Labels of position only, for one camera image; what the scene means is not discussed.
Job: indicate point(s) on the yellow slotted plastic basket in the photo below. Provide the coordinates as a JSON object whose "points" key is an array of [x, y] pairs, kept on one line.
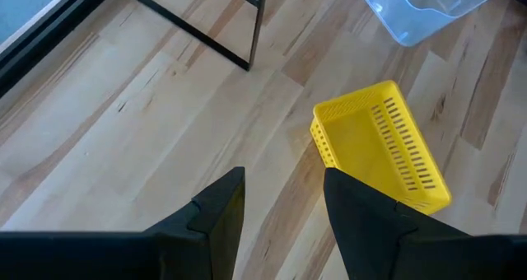
{"points": [[362, 148]]}

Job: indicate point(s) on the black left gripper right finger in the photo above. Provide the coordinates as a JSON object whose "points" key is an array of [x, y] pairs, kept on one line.
{"points": [[370, 243]]}

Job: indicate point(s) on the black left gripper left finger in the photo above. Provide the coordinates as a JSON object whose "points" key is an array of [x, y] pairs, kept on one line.
{"points": [[197, 247]]}

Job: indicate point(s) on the black aluminium rig frame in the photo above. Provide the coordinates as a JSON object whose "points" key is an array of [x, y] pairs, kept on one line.
{"points": [[41, 37]]}

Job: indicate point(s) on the clear plastic basket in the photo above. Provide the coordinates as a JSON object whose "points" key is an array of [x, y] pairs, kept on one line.
{"points": [[407, 16]]}

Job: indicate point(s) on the wooden shelf with black frame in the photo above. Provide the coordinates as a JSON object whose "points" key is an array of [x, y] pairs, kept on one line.
{"points": [[255, 33]]}

